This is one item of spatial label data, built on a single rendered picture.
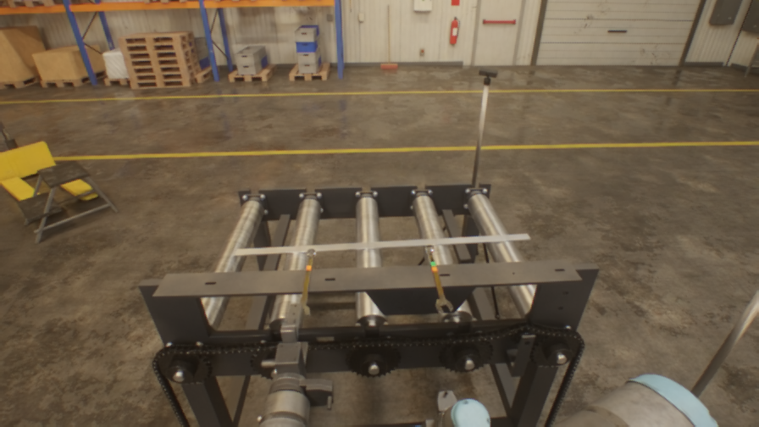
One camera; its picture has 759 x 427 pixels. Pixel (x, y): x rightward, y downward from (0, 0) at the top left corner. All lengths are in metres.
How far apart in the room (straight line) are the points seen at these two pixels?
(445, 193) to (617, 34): 10.09
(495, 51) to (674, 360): 8.67
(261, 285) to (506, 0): 9.78
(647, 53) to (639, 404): 11.98
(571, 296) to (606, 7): 10.48
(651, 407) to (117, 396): 2.42
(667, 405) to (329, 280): 0.77
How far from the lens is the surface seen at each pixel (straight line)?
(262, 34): 10.17
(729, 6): 13.32
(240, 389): 1.95
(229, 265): 1.64
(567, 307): 1.36
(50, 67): 10.82
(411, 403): 2.21
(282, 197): 2.06
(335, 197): 2.03
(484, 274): 1.13
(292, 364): 0.84
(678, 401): 0.64
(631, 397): 0.63
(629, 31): 11.98
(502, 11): 10.39
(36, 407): 2.82
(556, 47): 11.06
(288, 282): 1.10
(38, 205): 4.34
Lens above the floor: 1.89
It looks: 29 degrees down
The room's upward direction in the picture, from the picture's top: straight up
